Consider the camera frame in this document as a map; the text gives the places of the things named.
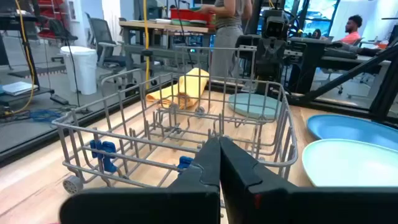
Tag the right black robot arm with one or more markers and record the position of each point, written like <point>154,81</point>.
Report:
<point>306,62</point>

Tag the person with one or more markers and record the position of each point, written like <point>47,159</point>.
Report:
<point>351,31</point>
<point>228,37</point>

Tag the black power strip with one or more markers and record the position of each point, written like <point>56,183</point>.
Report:
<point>59,99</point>

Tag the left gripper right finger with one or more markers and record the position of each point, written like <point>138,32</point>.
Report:
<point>280,205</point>

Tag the grey office chair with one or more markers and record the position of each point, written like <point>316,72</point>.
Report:
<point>101,31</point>

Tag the red storage bins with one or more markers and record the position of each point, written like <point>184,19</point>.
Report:
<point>46,12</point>

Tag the white booklet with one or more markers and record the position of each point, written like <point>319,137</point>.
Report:
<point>18,88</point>

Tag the yellow cloth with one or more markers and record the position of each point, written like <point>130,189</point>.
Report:
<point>192,81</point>

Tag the large pale mint plate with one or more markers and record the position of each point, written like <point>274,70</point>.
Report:
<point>348,165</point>

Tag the large blue plate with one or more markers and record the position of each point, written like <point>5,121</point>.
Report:
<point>348,127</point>

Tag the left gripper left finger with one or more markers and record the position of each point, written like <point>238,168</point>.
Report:
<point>186,205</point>

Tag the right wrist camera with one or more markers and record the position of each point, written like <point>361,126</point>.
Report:
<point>275,28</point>

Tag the white trash bin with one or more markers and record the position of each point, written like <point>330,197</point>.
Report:
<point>79,71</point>

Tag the red plastic crate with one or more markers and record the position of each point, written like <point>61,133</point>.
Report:
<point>186,15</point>

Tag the small teal plate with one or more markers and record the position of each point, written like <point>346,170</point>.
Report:
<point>248,104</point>

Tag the black equipment stand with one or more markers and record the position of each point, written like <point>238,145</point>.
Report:
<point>43,92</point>

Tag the wooden desk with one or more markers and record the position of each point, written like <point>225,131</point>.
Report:
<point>161,27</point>

